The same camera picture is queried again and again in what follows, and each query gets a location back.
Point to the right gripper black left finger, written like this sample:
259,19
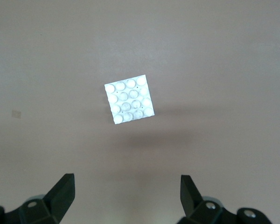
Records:
60,193

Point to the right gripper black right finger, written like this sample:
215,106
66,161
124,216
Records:
189,193

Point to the white studded base plate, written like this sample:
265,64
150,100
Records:
130,100

